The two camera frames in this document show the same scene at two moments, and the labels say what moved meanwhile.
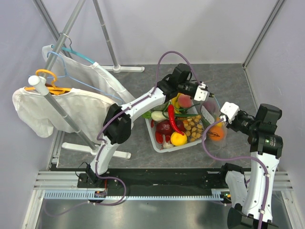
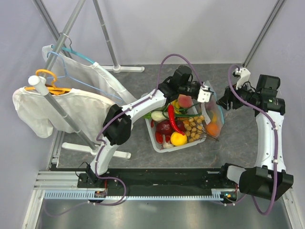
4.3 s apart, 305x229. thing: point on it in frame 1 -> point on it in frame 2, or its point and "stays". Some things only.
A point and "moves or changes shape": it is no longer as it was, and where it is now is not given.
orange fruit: [216, 133] moves or changes shape
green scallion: [179, 114] stays
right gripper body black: [242, 123] -> [237, 102]
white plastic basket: [159, 149] stays
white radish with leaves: [156, 115] stays
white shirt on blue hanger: [70, 71] stays
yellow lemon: [177, 139] stays
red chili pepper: [171, 112] stays
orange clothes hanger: [54, 90] stays
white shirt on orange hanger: [86, 110] stays
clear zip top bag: [215, 122] moves or changes shape
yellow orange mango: [220, 124] -> [214, 118]
